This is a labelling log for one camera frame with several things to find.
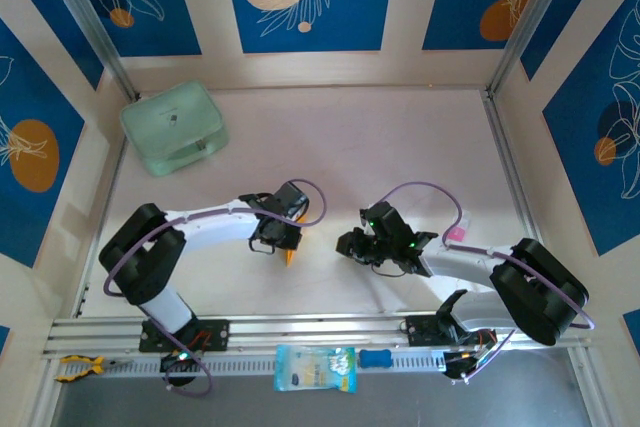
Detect mint green zip pouch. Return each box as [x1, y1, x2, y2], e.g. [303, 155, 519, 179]
[118, 79, 230, 178]

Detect clear pink plastic box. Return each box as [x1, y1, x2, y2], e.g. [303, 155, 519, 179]
[443, 207, 475, 244]

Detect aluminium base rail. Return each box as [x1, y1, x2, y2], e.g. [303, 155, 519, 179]
[42, 307, 596, 363]

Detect light blue snack packet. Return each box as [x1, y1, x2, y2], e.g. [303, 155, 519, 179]
[273, 344, 359, 394]

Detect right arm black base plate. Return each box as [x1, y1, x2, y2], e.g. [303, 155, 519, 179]
[398, 313, 454, 349]

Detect white slotted cable duct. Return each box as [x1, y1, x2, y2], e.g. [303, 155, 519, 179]
[49, 346, 446, 379]

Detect yellow handled pliers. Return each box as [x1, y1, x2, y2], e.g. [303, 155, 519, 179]
[53, 354, 134, 383]

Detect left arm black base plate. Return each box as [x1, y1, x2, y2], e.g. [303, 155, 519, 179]
[138, 317, 231, 353]

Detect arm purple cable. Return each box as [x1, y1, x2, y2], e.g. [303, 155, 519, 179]
[377, 180, 596, 384]
[102, 177, 329, 397]

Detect aluminium frame post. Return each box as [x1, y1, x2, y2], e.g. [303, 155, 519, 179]
[35, 0, 141, 101]
[483, 0, 601, 101]

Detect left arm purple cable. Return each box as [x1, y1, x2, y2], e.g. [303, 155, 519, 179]
[102, 177, 329, 397]

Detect orange cloth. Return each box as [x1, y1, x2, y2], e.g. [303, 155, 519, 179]
[282, 216, 310, 268]

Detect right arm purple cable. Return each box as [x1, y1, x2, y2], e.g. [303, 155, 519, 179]
[377, 180, 596, 384]

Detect aluminium side rail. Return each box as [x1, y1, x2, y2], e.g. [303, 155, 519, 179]
[72, 144, 129, 319]
[482, 94, 559, 311]

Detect blue bone shaped block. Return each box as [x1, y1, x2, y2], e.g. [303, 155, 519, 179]
[359, 348, 392, 369]

